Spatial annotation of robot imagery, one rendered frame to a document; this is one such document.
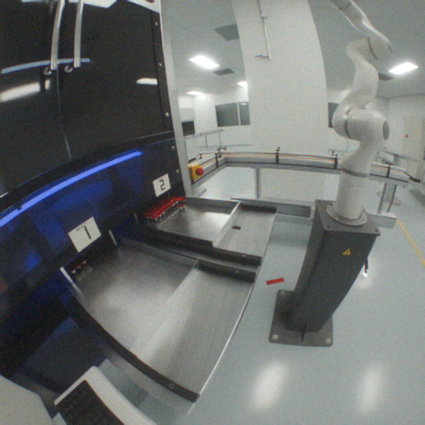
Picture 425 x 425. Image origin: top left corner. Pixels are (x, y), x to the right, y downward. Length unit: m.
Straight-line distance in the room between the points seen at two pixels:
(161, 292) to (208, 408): 0.93
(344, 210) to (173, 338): 0.69
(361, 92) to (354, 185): 0.34
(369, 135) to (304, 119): 1.39
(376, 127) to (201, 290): 0.68
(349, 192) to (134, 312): 0.76
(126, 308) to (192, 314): 0.16
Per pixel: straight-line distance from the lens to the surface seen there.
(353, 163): 0.68
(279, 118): 1.97
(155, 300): 0.43
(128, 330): 0.41
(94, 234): 0.52
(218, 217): 0.65
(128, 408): 0.46
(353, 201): 0.73
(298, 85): 2.00
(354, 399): 1.41
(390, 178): 1.63
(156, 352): 0.37
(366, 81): 0.77
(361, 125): 0.66
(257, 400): 1.22
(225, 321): 0.37
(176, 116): 0.78
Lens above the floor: 1.21
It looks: 28 degrees down
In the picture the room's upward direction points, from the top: 8 degrees counter-clockwise
